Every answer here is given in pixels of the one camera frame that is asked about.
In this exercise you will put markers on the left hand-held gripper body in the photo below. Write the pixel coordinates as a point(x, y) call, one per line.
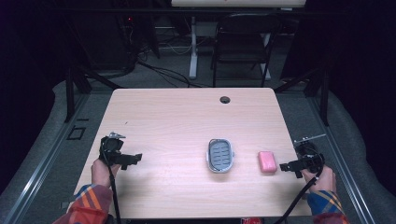
point(111, 148)

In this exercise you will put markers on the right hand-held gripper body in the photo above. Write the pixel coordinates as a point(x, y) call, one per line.
point(308, 155)

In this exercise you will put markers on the pink soap bar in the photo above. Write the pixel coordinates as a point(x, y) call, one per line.
point(267, 161)

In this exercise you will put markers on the grey soap dish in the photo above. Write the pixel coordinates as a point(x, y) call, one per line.
point(220, 155)

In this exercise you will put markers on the person's left hand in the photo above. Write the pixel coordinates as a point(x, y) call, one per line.
point(101, 172)

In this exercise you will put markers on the person's right hand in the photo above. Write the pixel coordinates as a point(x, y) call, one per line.
point(323, 180)

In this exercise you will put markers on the red label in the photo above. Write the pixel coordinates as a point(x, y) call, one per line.
point(251, 221)

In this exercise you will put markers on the white desk leg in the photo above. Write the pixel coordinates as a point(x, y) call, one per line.
point(193, 49)

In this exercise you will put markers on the black folding chair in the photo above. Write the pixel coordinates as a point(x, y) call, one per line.
point(244, 46)

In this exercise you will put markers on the white desk top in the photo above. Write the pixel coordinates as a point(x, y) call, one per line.
point(238, 3)

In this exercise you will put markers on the aluminium floor rail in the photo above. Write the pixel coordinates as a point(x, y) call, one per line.
point(40, 168)
point(341, 168)

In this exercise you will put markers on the black metal frame stand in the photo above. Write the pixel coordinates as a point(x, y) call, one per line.
point(76, 87)
point(314, 90)

